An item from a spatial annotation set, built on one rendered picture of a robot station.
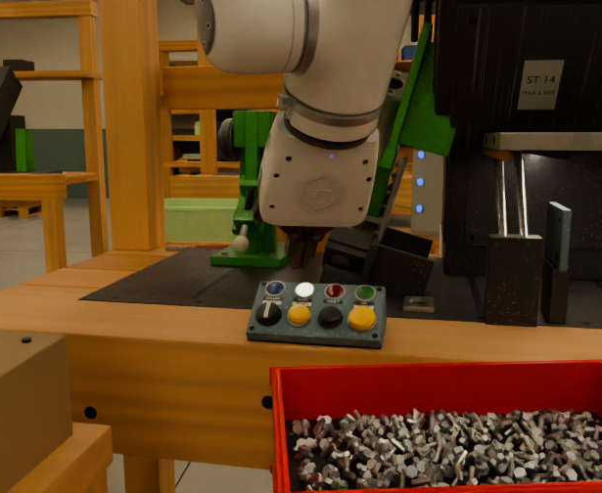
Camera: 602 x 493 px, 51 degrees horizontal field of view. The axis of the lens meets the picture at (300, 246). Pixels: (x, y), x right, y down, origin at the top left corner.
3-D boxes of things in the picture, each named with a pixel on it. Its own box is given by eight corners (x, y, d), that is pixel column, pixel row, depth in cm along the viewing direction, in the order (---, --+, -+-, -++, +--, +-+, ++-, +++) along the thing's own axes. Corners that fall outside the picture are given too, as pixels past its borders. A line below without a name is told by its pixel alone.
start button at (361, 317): (374, 332, 67) (374, 325, 66) (347, 331, 68) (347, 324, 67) (376, 311, 69) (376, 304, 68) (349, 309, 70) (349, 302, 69)
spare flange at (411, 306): (404, 300, 87) (404, 295, 87) (434, 302, 86) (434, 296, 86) (402, 311, 82) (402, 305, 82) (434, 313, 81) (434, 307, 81)
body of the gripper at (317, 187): (274, 132, 49) (258, 235, 57) (397, 139, 51) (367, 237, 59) (265, 81, 54) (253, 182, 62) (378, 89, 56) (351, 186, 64)
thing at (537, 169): (641, 284, 97) (664, 57, 91) (441, 275, 103) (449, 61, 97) (608, 260, 115) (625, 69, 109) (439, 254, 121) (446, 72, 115)
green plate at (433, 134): (437, 193, 85) (487, 36, 80) (377, 176, 86) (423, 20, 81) (435, 186, 96) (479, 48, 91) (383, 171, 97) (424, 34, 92)
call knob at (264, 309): (277, 325, 69) (276, 318, 68) (254, 324, 70) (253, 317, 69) (282, 307, 71) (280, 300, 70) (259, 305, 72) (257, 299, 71)
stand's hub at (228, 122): (230, 160, 111) (229, 117, 110) (213, 160, 112) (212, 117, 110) (243, 158, 118) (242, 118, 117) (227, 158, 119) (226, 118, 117)
